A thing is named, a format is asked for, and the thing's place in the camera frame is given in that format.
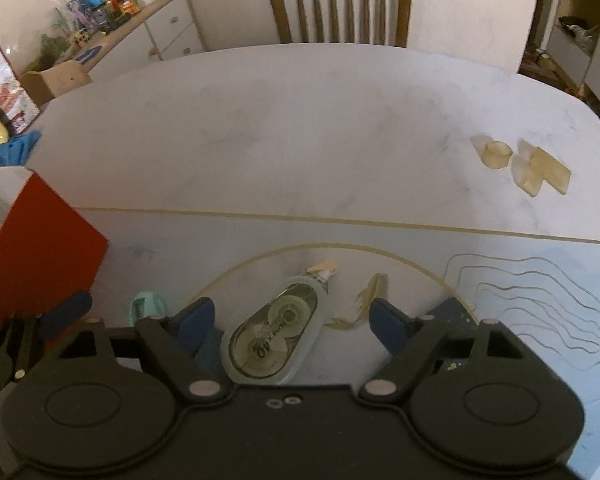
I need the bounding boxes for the green toy plants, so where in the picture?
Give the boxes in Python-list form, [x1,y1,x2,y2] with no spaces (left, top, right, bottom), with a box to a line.
[27,34,76,72]

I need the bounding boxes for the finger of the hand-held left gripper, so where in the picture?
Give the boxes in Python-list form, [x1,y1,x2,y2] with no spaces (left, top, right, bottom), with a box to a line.
[34,289,95,350]

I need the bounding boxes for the small floor basket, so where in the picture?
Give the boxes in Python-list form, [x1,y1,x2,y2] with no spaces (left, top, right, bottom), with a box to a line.
[532,49,556,74]

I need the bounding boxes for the clutter on low shelf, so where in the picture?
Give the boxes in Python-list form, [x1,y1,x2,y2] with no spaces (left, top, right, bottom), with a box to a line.
[557,16,599,41]

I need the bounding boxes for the red white snack bag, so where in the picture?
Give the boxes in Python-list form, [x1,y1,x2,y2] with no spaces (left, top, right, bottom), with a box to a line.
[0,46,42,136]

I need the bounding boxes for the blue cloth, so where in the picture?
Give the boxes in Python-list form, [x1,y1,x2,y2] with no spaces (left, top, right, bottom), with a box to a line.
[0,130,44,169]

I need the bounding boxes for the wooden slat-back chair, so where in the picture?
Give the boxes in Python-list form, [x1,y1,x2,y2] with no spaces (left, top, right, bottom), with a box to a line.
[266,0,415,49]

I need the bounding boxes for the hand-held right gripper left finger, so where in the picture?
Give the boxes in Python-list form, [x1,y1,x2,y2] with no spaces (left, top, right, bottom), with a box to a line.
[59,297,234,404]

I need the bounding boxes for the wooden side cabinet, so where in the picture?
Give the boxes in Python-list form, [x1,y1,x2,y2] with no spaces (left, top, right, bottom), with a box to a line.
[19,0,206,106]

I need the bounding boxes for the mint green pencil sharpener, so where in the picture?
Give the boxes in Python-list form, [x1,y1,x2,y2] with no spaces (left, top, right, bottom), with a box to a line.
[130,291,167,326]

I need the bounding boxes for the translucent tape roll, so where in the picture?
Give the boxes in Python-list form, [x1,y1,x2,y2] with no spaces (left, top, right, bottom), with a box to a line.
[484,141,514,169]

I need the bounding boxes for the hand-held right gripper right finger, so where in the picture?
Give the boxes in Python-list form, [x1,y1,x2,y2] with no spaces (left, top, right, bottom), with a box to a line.
[359,298,525,404]

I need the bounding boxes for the clear correction tape dispenser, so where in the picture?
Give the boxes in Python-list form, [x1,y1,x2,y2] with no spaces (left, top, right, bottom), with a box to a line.
[220,275,327,387]

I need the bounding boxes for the beige paper scrap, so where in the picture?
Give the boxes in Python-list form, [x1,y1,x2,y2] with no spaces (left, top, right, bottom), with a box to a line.
[305,260,340,284]

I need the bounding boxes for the red cardboard box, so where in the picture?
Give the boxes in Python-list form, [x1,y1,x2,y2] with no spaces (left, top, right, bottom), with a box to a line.
[0,167,110,349]

